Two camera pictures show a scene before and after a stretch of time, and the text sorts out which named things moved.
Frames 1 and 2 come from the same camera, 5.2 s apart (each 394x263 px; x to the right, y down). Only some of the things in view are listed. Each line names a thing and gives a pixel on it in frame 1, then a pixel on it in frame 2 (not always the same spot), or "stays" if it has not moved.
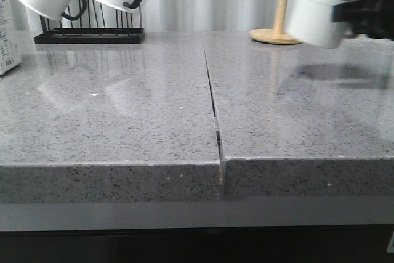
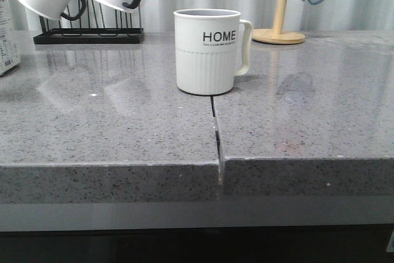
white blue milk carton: (10, 56) stays
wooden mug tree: (277, 34) stays
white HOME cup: (310, 18) -> (206, 45)
